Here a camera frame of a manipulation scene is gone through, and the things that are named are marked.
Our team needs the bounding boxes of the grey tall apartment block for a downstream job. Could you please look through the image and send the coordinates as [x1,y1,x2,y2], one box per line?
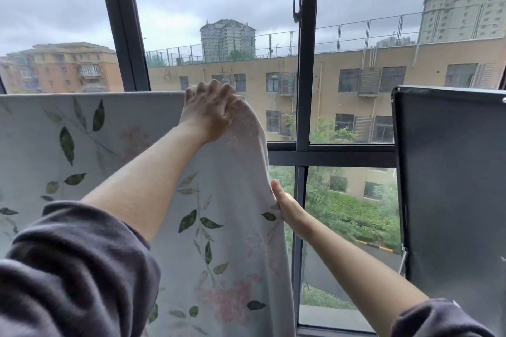
[199,18,257,63]

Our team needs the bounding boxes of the rooftop wire fence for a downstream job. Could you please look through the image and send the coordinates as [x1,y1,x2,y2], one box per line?
[145,11,424,67]

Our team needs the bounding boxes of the black flat panel board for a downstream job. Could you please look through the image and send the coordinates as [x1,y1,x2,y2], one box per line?
[391,84,506,337]

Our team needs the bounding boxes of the black metal window frame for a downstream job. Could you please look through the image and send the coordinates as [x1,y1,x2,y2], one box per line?
[94,0,400,335]

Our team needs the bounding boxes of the floral light blue bedsheet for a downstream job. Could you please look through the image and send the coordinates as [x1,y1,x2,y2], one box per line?
[0,90,297,337]

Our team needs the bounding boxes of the person's left hand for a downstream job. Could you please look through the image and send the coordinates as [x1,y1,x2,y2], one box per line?
[180,79,248,144]

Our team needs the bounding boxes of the brown brick building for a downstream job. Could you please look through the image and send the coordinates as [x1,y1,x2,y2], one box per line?
[0,42,124,95]

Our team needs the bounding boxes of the person's right forearm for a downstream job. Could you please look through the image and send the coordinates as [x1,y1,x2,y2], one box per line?
[302,222,430,335]

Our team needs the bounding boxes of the white tall apartment buildings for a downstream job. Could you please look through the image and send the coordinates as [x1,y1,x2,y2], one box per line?
[418,0,506,45]

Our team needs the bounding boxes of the person's right hand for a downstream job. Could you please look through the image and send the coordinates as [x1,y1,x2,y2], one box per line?
[270,179,313,241]

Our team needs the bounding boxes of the long beige building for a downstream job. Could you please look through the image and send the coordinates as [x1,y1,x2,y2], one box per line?
[146,36,506,201]

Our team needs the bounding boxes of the person's dark right sleeve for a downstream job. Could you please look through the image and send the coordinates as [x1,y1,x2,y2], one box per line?
[390,298,497,337]

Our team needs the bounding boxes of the person's dark left sleeve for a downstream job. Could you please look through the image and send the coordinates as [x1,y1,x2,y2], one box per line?
[0,201,162,337]

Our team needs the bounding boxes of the person's dark sleeve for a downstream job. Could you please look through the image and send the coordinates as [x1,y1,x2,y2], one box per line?
[0,201,162,337]
[390,298,497,337]

